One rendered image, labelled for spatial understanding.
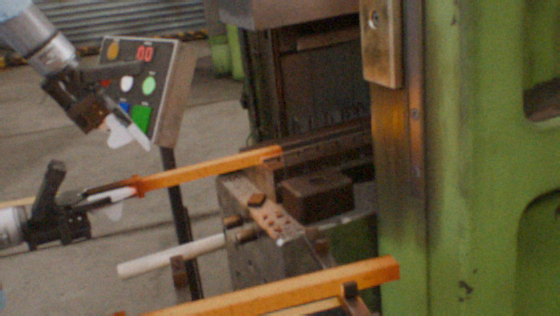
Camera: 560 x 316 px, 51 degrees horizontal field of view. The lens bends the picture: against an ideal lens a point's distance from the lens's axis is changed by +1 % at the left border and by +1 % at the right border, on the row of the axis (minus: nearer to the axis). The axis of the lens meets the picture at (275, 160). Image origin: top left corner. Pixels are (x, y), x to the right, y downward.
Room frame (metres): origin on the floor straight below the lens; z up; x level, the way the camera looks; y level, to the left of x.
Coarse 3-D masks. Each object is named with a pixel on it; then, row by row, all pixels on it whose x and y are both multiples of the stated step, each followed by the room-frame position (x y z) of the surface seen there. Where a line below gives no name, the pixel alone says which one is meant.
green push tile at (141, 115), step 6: (138, 108) 1.53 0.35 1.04; (144, 108) 1.51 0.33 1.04; (150, 108) 1.50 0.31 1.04; (132, 114) 1.54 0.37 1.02; (138, 114) 1.52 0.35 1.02; (144, 114) 1.50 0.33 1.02; (150, 114) 1.49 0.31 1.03; (132, 120) 1.53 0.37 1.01; (138, 120) 1.51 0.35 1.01; (144, 120) 1.49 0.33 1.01; (150, 120) 1.49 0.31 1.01; (138, 126) 1.50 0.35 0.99; (144, 126) 1.48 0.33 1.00; (144, 132) 1.48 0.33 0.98
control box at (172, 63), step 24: (120, 48) 1.70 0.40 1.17; (168, 48) 1.56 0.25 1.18; (192, 48) 1.58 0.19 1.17; (168, 72) 1.52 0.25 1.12; (192, 72) 1.57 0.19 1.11; (120, 96) 1.62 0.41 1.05; (144, 96) 1.55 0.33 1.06; (168, 96) 1.50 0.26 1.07; (168, 120) 1.49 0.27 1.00; (168, 144) 1.48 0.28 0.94
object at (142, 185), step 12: (228, 156) 1.15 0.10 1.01; (240, 156) 1.15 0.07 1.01; (252, 156) 1.14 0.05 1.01; (264, 156) 1.15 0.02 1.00; (180, 168) 1.11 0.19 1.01; (192, 168) 1.11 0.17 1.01; (204, 168) 1.10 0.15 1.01; (216, 168) 1.11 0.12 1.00; (228, 168) 1.12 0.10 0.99; (240, 168) 1.13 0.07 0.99; (132, 180) 1.07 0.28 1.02; (144, 180) 1.07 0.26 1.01; (156, 180) 1.07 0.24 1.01; (168, 180) 1.08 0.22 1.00; (180, 180) 1.09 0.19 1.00; (96, 192) 1.03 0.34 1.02; (144, 192) 1.06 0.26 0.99
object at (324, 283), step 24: (360, 264) 0.68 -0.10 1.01; (384, 264) 0.67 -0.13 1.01; (264, 288) 0.65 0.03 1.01; (288, 288) 0.64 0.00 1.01; (312, 288) 0.64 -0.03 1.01; (336, 288) 0.65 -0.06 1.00; (360, 288) 0.65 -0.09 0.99; (120, 312) 0.63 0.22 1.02; (168, 312) 0.62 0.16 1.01; (192, 312) 0.61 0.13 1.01; (216, 312) 0.61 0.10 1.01; (240, 312) 0.62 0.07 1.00; (264, 312) 0.63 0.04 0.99
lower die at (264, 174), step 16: (320, 128) 1.35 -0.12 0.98; (336, 128) 1.31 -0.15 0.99; (256, 144) 1.29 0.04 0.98; (272, 144) 1.25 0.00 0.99; (288, 144) 1.21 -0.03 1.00; (352, 144) 1.18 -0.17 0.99; (368, 144) 1.18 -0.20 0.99; (272, 160) 1.14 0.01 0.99; (288, 160) 1.13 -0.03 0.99; (320, 160) 1.13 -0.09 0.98; (336, 160) 1.15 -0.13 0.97; (352, 160) 1.16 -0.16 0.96; (256, 176) 1.19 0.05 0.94; (272, 176) 1.09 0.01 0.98; (352, 176) 1.16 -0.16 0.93; (368, 176) 1.17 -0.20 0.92; (272, 192) 1.11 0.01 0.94
